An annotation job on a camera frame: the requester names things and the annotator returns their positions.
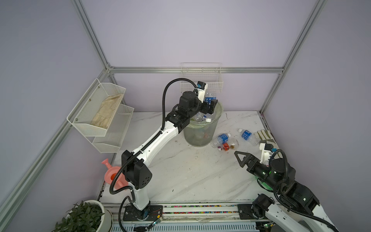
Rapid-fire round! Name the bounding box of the white wire wall basket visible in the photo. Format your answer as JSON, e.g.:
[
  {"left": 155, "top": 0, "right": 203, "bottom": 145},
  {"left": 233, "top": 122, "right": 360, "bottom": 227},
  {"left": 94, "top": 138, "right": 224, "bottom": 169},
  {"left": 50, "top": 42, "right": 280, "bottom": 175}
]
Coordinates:
[{"left": 180, "top": 62, "right": 224, "bottom": 94}]

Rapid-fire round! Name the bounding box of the white mesh two-tier shelf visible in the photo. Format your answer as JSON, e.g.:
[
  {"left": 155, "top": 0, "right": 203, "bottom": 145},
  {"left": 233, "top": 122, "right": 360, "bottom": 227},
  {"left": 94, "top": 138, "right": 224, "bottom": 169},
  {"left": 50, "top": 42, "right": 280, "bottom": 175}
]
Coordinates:
[{"left": 67, "top": 79, "right": 134, "bottom": 153}]

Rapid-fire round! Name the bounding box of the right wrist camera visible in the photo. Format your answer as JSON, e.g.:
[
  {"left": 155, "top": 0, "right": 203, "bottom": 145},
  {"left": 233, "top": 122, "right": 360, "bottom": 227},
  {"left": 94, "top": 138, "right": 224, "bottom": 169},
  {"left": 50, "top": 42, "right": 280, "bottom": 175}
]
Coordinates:
[{"left": 259, "top": 141, "right": 279, "bottom": 166}]

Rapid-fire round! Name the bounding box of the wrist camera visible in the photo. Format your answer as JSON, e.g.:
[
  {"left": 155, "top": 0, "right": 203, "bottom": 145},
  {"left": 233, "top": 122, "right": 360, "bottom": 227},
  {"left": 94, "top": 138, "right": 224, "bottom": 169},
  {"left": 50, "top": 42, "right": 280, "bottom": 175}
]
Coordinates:
[
  {"left": 259, "top": 141, "right": 279, "bottom": 166},
  {"left": 197, "top": 81, "right": 208, "bottom": 103}
]

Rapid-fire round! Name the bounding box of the beige cloth in shelf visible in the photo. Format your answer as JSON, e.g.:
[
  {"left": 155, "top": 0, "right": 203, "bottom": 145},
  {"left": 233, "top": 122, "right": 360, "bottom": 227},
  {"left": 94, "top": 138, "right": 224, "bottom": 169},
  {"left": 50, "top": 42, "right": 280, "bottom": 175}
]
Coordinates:
[{"left": 91, "top": 94, "right": 124, "bottom": 129}]

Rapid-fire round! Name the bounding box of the potted green plant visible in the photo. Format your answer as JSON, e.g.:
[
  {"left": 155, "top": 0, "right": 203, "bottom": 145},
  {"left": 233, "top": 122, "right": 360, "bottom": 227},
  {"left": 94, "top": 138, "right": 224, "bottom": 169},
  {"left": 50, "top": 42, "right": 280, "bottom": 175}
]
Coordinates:
[{"left": 54, "top": 200, "right": 114, "bottom": 232}]

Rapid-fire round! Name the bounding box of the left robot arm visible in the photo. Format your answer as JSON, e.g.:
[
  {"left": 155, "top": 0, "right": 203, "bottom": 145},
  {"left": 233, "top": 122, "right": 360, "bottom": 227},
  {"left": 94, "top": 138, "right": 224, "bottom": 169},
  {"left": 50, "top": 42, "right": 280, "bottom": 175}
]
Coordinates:
[{"left": 109, "top": 78, "right": 217, "bottom": 220}]

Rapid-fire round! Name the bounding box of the grey white work glove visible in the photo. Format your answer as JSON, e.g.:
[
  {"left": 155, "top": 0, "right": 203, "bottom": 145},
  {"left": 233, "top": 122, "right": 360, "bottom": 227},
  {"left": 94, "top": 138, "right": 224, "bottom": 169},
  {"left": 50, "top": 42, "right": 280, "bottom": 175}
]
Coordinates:
[{"left": 254, "top": 130, "right": 279, "bottom": 149}]

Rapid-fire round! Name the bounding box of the pink watering can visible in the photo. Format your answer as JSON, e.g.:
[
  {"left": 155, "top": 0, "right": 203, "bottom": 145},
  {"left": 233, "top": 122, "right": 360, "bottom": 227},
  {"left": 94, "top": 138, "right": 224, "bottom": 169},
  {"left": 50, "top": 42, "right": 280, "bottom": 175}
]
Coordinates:
[{"left": 101, "top": 159, "right": 128, "bottom": 190}]

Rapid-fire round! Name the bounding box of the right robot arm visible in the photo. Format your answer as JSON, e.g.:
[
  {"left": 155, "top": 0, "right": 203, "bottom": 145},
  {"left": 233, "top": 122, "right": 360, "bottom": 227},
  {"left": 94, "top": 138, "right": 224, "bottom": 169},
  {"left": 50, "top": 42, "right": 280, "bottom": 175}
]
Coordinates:
[{"left": 234, "top": 149, "right": 338, "bottom": 232}]

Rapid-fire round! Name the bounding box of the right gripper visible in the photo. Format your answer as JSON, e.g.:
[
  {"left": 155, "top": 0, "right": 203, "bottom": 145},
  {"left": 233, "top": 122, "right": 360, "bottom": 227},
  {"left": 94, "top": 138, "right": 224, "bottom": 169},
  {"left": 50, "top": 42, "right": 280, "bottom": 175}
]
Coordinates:
[{"left": 232, "top": 150, "right": 282, "bottom": 192}]

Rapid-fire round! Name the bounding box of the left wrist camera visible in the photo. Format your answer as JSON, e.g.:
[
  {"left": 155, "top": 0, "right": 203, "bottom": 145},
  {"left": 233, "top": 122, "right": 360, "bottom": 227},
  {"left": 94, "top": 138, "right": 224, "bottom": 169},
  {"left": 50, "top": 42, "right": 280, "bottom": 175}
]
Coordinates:
[{"left": 197, "top": 81, "right": 208, "bottom": 103}]

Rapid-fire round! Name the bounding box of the grey mesh waste bin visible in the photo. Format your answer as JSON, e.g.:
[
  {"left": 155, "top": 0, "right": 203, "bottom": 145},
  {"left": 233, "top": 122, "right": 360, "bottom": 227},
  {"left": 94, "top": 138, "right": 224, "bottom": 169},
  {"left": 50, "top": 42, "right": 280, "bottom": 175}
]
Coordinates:
[{"left": 183, "top": 119, "right": 219, "bottom": 147}]

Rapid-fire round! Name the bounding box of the small blue label bottle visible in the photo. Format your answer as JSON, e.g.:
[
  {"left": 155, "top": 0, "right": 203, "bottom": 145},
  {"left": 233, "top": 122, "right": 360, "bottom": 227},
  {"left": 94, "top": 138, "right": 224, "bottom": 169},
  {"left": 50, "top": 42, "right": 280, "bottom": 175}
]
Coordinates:
[{"left": 193, "top": 112, "right": 213, "bottom": 122}]

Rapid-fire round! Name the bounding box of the green plastic bin liner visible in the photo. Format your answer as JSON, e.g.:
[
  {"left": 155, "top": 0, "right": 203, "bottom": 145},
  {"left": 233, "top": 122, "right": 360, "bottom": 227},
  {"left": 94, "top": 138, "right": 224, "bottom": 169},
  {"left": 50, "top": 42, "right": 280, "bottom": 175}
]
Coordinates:
[{"left": 187, "top": 99, "right": 224, "bottom": 129}]

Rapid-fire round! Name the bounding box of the green soda bottle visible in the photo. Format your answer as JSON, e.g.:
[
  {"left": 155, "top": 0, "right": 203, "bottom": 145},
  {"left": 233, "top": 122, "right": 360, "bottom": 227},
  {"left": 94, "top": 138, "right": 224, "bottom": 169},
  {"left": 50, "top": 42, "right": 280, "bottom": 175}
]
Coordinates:
[{"left": 257, "top": 179, "right": 273, "bottom": 193}]

